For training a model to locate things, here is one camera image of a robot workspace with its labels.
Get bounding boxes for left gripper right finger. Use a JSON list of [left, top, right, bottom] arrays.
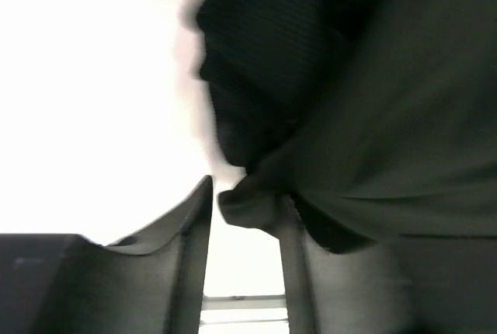
[[278, 199, 496, 333]]

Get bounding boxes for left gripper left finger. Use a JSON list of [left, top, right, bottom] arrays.
[[1, 176, 213, 334]]

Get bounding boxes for black trousers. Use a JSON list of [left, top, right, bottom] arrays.
[[195, 0, 496, 253]]

